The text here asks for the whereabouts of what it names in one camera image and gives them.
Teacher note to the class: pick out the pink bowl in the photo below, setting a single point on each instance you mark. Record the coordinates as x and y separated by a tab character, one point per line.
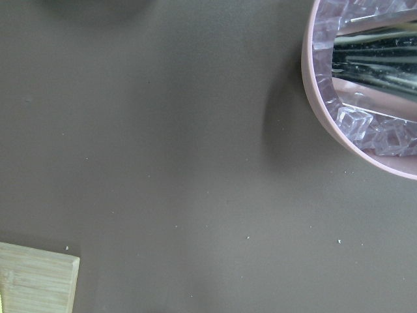
399	166

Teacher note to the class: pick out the steel ice scoop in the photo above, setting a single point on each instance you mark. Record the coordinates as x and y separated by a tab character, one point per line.
374	64

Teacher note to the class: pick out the bamboo cutting board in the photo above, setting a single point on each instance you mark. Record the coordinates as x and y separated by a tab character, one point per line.
34	280

